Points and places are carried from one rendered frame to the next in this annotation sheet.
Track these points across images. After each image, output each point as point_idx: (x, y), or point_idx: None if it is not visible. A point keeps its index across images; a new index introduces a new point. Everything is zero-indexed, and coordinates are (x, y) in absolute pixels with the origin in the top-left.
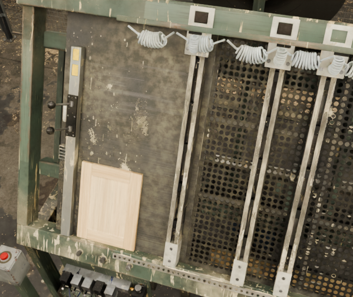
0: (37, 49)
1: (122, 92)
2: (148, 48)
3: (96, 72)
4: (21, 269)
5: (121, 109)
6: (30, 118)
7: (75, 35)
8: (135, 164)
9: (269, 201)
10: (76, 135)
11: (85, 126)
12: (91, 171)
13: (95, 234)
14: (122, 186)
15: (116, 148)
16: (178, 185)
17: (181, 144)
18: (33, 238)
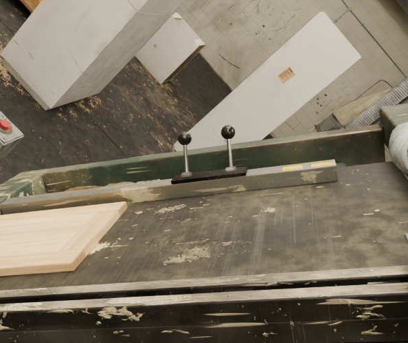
0: (315, 150)
1: (261, 223)
2: (374, 237)
3: (293, 195)
4: None
5: (223, 226)
6: (204, 154)
7: (355, 171)
8: (99, 258)
9: None
10: (173, 188)
11: (189, 201)
12: (103, 211)
13: None
14: (58, 244)
15: (141, 233)
16: (10, 299)
17: (128, 286)
18: (18, 180)
